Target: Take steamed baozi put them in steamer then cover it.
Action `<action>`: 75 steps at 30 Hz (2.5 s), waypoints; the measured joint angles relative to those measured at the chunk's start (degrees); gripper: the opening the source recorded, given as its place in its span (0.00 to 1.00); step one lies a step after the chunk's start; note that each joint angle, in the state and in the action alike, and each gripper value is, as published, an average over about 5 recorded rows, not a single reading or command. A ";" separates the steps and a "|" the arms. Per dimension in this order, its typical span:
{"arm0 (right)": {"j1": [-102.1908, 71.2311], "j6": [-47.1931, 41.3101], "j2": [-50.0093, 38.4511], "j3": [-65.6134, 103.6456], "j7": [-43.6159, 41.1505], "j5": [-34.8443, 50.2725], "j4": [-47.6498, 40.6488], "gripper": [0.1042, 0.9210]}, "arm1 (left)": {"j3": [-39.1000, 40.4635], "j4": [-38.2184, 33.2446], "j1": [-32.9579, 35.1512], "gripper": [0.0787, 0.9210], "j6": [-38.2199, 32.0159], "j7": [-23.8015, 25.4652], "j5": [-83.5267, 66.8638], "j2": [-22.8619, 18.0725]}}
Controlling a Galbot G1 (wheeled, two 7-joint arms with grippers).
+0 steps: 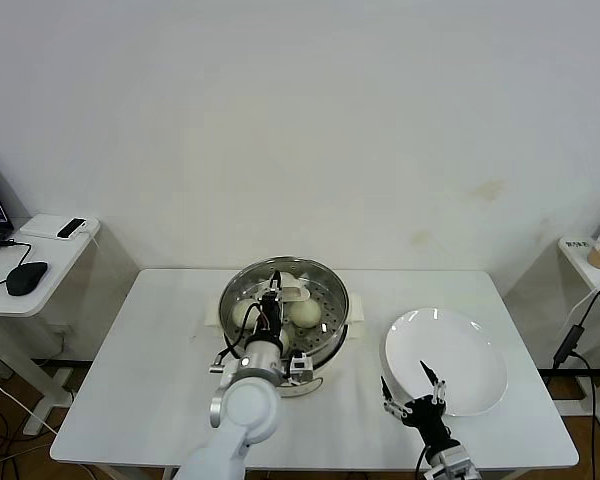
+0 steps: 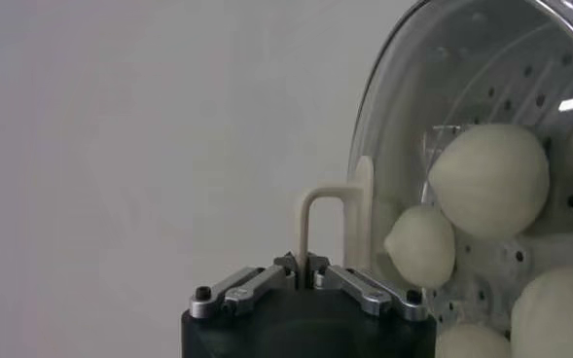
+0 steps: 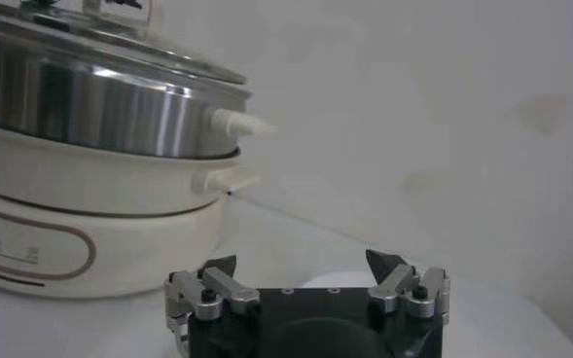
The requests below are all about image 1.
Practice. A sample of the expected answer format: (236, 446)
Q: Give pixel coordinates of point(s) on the white side table with laptop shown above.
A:
(55, 270)

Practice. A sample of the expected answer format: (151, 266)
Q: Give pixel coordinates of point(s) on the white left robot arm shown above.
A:
(250, 405)

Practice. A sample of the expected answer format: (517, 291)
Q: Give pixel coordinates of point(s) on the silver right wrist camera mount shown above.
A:
(457, 460)

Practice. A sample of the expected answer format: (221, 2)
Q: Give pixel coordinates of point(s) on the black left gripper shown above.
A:
(271, 315)

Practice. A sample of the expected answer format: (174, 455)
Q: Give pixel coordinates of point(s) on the black computer mouse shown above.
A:
(26, 277)

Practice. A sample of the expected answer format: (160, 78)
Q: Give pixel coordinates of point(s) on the stainless steel steamer basket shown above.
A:
(335, 305)

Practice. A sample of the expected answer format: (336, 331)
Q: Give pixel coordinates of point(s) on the white round plate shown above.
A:
(440, 345)

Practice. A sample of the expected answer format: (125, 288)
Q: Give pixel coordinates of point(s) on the black phone with white rim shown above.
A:
(72, 226)

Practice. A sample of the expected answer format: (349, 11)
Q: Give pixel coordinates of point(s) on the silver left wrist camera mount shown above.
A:
(300, 369)

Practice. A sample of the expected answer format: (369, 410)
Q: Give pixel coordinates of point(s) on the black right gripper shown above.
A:
(427, 417)

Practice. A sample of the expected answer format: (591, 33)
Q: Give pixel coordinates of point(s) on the white paper label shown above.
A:
(577, 244)

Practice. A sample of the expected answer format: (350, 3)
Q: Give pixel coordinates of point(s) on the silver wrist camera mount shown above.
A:
(300, 369)
(457, 460)

